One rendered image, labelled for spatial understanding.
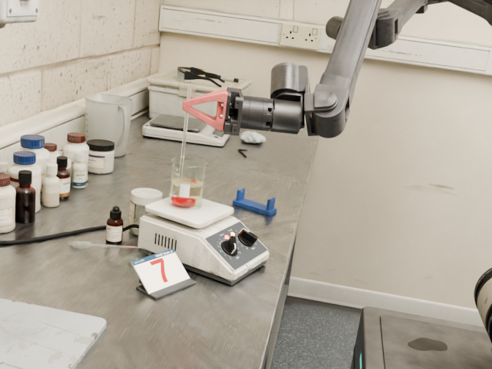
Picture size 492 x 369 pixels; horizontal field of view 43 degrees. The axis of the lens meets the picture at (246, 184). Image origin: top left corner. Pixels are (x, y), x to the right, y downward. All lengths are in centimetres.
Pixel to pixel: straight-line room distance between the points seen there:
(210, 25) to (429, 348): 142
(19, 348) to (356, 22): 78
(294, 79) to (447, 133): 148
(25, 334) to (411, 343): 118
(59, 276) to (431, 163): 180
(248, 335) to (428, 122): 174
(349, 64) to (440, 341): 96
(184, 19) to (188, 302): 167
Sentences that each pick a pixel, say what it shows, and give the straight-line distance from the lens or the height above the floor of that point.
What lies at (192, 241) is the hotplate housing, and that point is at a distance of 106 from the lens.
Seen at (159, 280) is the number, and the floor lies 76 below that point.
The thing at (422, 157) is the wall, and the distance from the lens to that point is 256.
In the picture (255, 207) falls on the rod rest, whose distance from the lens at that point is 140.
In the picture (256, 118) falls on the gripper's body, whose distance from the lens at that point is 108.
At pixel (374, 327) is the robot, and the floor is 36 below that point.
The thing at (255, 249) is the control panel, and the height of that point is 79.
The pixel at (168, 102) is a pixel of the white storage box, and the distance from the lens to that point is 220.
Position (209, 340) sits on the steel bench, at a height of 75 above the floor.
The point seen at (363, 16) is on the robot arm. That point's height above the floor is 119.
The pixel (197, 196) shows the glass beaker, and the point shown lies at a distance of 110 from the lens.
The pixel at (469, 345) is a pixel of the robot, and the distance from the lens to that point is 189.
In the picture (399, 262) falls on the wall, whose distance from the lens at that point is 269.
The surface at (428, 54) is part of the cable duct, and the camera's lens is 245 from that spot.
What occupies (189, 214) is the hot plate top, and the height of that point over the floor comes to 84.
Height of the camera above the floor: 121
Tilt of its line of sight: 17 degrees down
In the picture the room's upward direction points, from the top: 7 degrees clockwise
